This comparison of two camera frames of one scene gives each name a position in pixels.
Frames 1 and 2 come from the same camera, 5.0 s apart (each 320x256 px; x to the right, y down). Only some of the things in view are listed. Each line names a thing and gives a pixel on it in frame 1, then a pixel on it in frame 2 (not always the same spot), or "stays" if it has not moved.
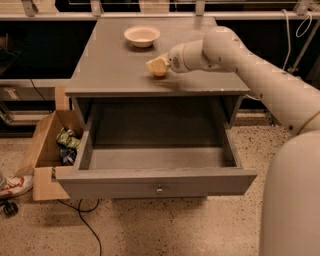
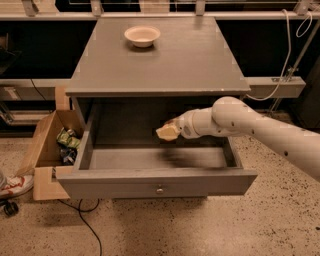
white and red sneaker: [14, 185] stays
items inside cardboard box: [68, 138] stays
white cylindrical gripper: [175, 59] -> [185, 127]
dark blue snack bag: [67, 155] stays
